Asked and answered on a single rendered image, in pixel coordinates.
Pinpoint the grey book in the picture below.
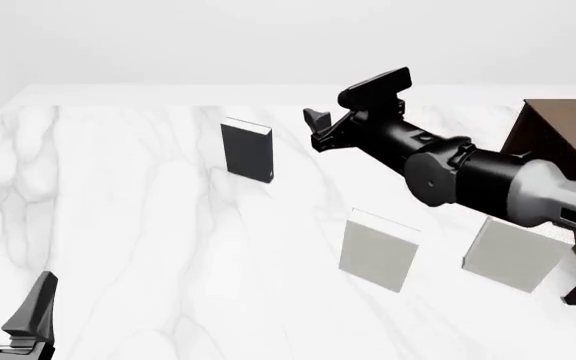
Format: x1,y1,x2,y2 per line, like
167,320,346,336
461,216,575,295
338,207,422,294

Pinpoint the dark brown wooden shelf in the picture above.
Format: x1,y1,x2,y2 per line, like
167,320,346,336
499,98,576,306

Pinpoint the black book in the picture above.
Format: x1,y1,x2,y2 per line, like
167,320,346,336
219,116,275,185

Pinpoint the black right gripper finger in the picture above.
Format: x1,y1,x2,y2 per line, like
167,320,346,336
302,107,333,137

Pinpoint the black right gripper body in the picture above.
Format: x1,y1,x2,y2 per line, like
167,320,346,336
310,110,365,154

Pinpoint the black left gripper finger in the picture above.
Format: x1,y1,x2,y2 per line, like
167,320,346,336
1,270,60,342

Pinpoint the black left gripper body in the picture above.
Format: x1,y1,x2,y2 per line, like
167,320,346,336
0,335,58,360

